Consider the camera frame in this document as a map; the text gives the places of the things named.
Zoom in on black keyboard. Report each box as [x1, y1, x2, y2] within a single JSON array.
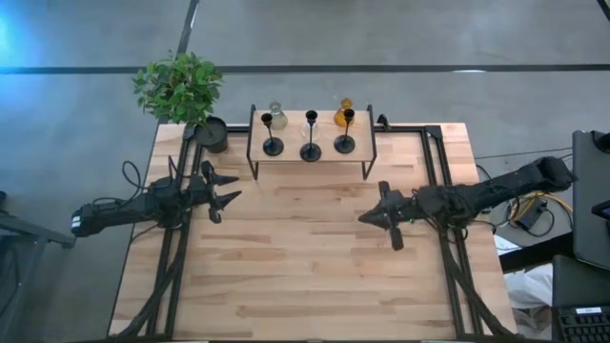
[[551, 304, 610, 343]]

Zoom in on black station frame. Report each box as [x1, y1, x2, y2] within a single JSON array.
[[108, 123, 519, 340]]

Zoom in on tall black metal candlestick holder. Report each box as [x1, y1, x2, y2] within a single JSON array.
[[299, 110, 323, 163], [333, 108, 356, 155], [260, 112, 285, 157]]

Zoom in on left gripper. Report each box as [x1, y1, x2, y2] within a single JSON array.
[[187, 160, 244, 226]]

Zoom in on black plant pot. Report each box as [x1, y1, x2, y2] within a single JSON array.
[[193, 115, 231, 155]]

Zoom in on green leafy plant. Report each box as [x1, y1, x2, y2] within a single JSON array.
[[132, 50, 225, 128]]

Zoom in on black side table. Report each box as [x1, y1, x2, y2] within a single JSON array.
[[0, 190, 76, 343]]

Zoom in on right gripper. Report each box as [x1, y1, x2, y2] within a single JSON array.
[[357, 180, 417, 252]]

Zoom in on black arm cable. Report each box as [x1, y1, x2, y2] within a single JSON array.
[[91, 160, 144, 207]]

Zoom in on clear ribbed glass candle holder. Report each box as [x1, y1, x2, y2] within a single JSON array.
[[268, 100, 290, 131], [300, 121, 321, 143]]

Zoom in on yellow cables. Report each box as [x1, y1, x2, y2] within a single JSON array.
[[507, 190, 574, 225]]

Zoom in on black power box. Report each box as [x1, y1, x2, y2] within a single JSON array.
[[518, 198, 549, 231]]

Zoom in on wooden riser shelf, black legs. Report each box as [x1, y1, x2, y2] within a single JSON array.
[[245, 104, 378, 182]]

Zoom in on amber ribbed glass candle holder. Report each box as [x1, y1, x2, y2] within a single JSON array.
[[333, 97, 355, 129]]

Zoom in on black equipment case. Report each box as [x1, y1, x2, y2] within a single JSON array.
[[571, 129, 610, 272]]

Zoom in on white plastic bag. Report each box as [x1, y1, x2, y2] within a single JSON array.
[[494, 235, 555, 340]]

